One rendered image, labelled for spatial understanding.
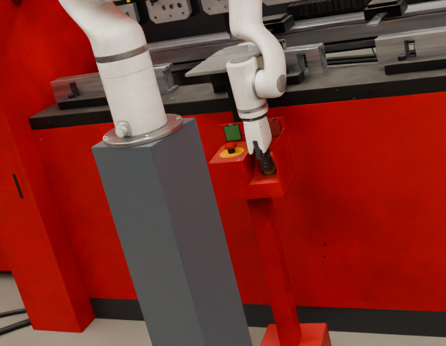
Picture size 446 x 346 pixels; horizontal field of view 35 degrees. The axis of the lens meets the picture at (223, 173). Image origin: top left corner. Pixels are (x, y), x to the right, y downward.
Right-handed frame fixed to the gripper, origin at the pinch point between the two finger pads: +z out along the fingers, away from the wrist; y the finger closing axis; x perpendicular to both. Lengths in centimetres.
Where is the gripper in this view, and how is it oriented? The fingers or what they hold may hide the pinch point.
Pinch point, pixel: (266, 163)
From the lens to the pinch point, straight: 204.5
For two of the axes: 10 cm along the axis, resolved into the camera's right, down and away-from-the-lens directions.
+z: 2.4, 8.7, 4.2
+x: 9.3, -0.9, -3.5
